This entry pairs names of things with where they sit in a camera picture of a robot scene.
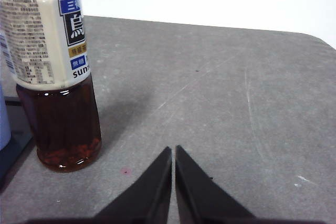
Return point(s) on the dark rectangular tray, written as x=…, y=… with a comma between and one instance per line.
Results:
x=15, y=150

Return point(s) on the blue ribbed cup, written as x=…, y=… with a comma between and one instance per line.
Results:
x=4, y=119

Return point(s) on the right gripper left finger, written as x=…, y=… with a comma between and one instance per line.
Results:
x=152, y=195

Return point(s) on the dark brown tea bottle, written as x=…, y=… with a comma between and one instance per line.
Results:
x=57, y=119

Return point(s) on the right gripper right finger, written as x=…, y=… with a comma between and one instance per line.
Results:
x=197, y=197

